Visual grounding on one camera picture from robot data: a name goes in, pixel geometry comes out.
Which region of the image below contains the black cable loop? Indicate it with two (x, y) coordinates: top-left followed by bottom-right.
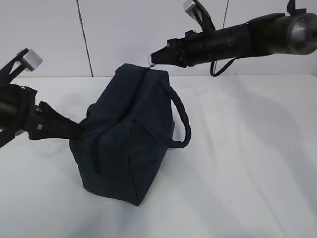
(210, 58), (241, 77)

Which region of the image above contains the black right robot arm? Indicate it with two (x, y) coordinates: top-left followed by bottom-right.
(151, 13), (317, 76)

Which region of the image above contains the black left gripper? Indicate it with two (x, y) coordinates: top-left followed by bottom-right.
(0, 84), (83, 147)

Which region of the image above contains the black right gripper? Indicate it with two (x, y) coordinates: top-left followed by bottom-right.
(151, 30), (213, 67)

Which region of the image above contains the navy blue lunch bag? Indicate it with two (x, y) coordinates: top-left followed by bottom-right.
(69, 63), (192, 206)

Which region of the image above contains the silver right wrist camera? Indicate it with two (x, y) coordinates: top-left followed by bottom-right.
(182, 0), (215, 34)

